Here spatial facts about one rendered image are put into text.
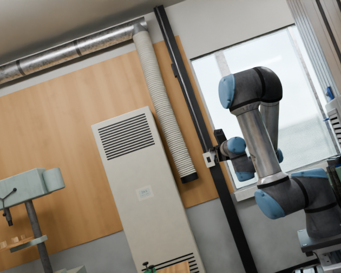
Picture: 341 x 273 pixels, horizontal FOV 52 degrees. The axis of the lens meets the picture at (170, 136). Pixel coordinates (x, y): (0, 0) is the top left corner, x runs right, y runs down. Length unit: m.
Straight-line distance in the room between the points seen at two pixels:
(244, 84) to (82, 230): 2.44
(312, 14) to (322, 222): 0.69
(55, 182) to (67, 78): 1.06
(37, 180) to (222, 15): 2.21
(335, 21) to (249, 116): 0.42
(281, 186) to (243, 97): 0.33
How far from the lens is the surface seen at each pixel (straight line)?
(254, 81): 1.29
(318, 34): 1.03
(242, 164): 1.52
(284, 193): 1.27
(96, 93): 3.38
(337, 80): 1.01
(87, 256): 3.42
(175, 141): 3.04
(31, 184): 2.98
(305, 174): 1.32
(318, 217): 1.35
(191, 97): 3.20
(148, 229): 2.97
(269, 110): 1.41
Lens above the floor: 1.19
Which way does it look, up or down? 6 degrees up
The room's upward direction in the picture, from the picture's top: 19 degrees counter-clockwise
